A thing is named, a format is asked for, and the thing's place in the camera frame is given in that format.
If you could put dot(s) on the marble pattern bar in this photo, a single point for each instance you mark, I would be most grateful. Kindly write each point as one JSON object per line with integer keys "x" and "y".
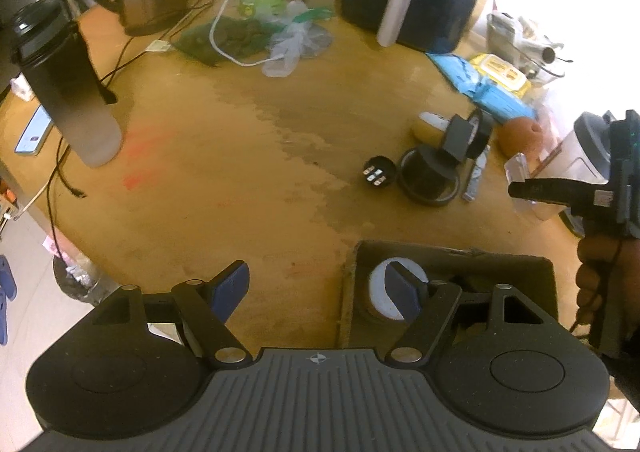
{"x": 471, "y": 190}

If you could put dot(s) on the black gradient tumbler bottle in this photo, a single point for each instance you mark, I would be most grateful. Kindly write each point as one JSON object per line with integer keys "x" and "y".
{"x": 51, "y": 52}

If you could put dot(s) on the smartphone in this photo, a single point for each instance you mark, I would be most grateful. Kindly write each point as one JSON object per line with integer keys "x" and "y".
{"x": 35, "y": 133}

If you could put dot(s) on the bag of green discs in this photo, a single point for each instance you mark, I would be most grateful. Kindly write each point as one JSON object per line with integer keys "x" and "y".
{"x": 239, "y": 38}

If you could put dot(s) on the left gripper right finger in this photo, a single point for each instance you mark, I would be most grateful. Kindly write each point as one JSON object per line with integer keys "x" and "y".
{"x": 428, "y": 308}

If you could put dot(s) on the black rectangular box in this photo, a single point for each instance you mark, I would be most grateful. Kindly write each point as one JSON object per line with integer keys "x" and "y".
{"x": 456, "y": 141}

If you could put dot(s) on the black round plug adapter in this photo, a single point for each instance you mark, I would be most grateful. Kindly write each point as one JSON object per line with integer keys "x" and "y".
{"x": 379, "y": 171}

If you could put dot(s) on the glass bowl with clutter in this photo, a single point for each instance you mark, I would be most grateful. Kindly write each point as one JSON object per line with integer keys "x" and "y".
{"x": 513, "y": 40}

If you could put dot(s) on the black tape roll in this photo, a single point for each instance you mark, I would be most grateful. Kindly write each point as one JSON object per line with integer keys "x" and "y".
{"x": 482, "y": 126}

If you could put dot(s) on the clear plastic bag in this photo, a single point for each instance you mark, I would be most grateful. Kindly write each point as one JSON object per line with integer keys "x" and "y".
{"x": 300, "y": 34}

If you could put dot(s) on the brown round fruit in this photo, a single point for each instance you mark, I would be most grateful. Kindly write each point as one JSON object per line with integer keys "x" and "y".
{"x": 521, "y": 135}

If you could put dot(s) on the grey lid shaker bottle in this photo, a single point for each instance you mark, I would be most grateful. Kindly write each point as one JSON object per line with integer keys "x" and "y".
{"x": 582, "y": 155}

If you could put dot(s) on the yellow wipes pack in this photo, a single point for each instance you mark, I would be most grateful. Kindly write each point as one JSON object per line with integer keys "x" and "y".
{"x": 502, "y": 73}

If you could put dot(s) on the light blue wipes pack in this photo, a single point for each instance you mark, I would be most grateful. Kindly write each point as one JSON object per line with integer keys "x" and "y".
{"x": 459, "y": 72}

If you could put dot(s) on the black cylinder cup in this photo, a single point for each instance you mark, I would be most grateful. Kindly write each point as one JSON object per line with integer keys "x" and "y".
{"x": 424, "y": 177}

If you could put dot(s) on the person right hand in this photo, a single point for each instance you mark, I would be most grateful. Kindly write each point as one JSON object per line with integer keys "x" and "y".
{"x": 596, "y": 253}

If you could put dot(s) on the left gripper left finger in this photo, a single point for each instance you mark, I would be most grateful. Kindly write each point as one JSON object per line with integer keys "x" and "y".
{"x": 204, "y": 308}

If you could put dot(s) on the open cardboard box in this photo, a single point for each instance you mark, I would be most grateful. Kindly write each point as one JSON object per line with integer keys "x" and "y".
{"x": 477, "y": 271}

